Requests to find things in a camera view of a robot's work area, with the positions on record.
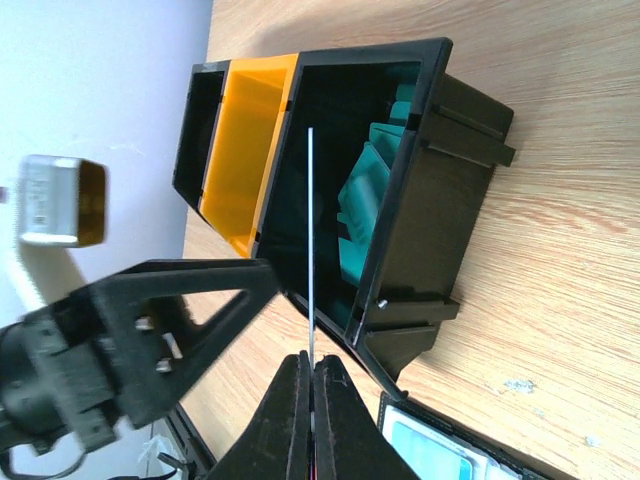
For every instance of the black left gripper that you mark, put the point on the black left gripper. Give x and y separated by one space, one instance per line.
57 379

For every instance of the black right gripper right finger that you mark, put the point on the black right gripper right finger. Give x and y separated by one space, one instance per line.
348 443

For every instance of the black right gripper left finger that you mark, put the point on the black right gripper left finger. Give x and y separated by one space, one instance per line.
276 444

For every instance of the black leather card holder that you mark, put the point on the black leather card holder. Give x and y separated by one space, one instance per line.
490 459

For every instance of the teal credit card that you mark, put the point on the teal credit card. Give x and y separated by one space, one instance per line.
419 449
310 244

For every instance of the teal card stack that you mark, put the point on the teal card stack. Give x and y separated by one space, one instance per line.
361 197

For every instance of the black card bin left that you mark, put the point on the black card bin left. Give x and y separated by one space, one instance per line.
205 94

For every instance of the yellow card bin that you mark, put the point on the yellow card bin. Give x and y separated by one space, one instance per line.
247 132

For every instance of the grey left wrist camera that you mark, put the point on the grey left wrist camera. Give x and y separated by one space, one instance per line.
62 201

